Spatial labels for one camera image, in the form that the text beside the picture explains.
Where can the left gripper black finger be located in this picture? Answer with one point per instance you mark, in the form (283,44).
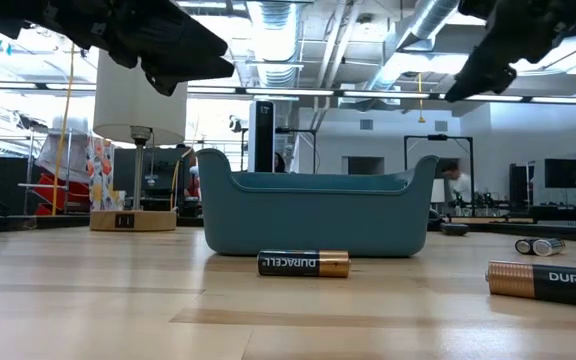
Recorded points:
(183,70)
(178,35)

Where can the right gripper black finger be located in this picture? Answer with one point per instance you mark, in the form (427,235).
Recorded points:
(485,72)

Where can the silver AA battery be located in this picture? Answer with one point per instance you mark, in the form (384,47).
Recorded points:
(550,247)
(523,246)

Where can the black copper Duracell battery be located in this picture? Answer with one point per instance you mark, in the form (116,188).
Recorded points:
(558,284)
(298,263)

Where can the white shade wooden base lamp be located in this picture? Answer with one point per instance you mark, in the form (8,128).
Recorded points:
(138,115)

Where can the yellow pendant plug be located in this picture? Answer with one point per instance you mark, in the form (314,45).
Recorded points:
(421,119)

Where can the white and black tower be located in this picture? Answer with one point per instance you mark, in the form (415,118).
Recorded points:
(264,140)

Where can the ceiling light strip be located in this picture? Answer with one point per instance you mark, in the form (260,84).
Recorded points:
(288,92)

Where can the person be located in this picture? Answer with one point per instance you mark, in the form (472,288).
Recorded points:
(194,185)
(280,164)
(460,185)

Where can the black cabinet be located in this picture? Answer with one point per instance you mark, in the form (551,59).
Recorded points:
(520,185)

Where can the black monitor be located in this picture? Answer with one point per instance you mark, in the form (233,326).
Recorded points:
(563,173)

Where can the distant black robot arms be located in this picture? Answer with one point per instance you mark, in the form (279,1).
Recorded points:
(488,200)

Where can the small white lampshade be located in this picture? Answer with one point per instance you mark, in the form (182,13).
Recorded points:
(438,192)

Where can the colourful patterned bag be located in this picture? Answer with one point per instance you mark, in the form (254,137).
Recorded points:
(100,175)

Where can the red rack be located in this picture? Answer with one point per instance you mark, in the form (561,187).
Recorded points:
(63,192)

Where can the dark teal plastic bin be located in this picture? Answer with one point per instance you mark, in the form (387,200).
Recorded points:
(318,225)

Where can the smooth silver duct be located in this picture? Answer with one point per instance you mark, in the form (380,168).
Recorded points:
(433,17)

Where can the black frame stand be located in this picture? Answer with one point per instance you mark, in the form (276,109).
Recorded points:
(438,137)

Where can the corrugated silver duct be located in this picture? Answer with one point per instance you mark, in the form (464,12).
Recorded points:
(275,50)

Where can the black metal table frame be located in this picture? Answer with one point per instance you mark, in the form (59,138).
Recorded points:
(18,223)

